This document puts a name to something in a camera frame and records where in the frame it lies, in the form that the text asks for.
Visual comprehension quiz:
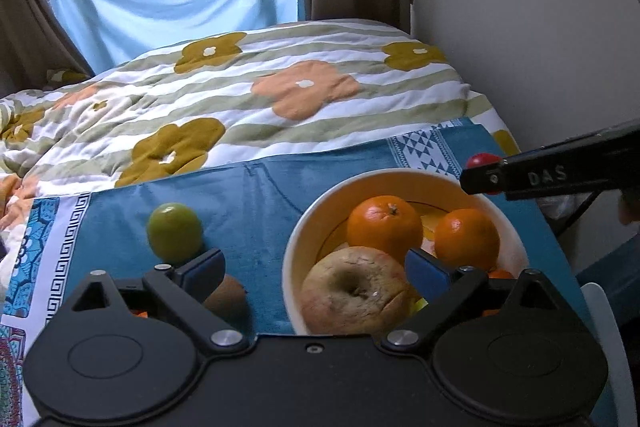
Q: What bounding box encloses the blue patterned cloth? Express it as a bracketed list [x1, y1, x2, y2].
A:
[0, 121, 587, 427]

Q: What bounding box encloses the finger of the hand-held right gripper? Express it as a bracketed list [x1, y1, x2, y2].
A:
[459, 156, 522, 201]

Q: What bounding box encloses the clear plastic bag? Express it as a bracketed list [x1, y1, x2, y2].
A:
[539, 194, 577, 222]

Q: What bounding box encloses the floral striped quilt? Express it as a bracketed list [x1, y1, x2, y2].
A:
[0, 19, 522, 308]

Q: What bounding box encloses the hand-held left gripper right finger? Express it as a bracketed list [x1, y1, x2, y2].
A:
[382, 248, 583, 355]

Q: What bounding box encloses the dark blue fabric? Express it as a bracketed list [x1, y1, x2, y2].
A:
[575, 236, 640, 329]

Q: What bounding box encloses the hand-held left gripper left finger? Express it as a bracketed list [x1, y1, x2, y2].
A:
[60, 248, 251, 355]

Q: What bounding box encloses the white bowl with yellow print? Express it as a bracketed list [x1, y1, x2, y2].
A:
[282, 168, 530, 337]

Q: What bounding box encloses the person's right hand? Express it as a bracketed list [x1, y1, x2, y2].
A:
[618, 190, 640, 227]

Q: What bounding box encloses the large smooth orange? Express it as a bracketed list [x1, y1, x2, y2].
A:
[434, 208, 501, 272]

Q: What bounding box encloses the black cable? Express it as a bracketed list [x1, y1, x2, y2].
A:
[554, 188, 597, 239]

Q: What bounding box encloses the wrinkled brown apple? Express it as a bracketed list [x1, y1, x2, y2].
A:
[301, 246, 417, 337]

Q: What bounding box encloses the large orange with stem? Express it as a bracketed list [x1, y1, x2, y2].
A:
[346, 195, 424, 261]

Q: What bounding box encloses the brown kiwi with sticker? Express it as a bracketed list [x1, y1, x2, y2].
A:
[203, 274, 249, 321]

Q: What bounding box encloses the red cherry tomato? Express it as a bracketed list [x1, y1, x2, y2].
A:
[467, 152, 503, 169]

